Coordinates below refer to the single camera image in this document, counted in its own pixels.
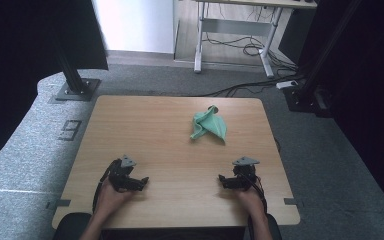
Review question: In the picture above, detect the person's right hand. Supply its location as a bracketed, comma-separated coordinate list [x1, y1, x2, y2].
[235, 185, 268, 218]

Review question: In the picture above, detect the person's left hand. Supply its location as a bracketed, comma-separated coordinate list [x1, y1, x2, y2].
[94, 178, 136, 218]

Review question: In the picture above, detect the black metal stand with base plate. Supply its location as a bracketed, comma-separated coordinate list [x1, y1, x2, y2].
[53, 39, 102, 102]

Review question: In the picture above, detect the dark curtain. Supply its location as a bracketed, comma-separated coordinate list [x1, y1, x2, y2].
[0, 0, 110, 175]
[296, 0, 384, 223]

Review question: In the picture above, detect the long black floor cable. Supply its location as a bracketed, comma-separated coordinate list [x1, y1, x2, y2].
[196, 73, 306, 98]

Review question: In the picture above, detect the black computer case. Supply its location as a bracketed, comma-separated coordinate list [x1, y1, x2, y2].
[277, 8, 315, 65]

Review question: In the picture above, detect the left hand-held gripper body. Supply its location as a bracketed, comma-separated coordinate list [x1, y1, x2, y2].
[108, 154, 138, 193]

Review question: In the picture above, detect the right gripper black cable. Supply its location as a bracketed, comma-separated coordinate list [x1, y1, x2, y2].
[246, 173, 270, 240]

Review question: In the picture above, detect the grey floor socket plate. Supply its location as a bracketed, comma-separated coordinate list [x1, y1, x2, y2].
[57, 119, 83, 142]

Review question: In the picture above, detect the white desk frame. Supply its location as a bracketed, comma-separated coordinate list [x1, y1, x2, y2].
[193, 0, 318, 79]

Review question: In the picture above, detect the tangle of black floor cables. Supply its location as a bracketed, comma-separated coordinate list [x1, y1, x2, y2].
[202, 33, 298, 72]

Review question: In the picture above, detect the grey tape strip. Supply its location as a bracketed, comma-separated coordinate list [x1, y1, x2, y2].
[45, 198, 72, 211]
[283, 197, 305, 207]

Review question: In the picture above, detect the white power strip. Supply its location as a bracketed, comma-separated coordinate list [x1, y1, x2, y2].
[275, 79, 300, 91]

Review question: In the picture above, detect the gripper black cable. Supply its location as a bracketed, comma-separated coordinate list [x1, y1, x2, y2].
[92, 159, 121, 214]
[246, 173, 270, 240]

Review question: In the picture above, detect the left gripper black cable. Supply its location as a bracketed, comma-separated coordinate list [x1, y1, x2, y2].
[92, 159, 121, 214]

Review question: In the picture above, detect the green microfibre cloth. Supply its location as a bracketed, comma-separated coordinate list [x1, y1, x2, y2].
[189, 104, 228, 145]

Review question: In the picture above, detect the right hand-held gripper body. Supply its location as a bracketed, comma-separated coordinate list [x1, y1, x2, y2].
[232, 156, 260, 192]

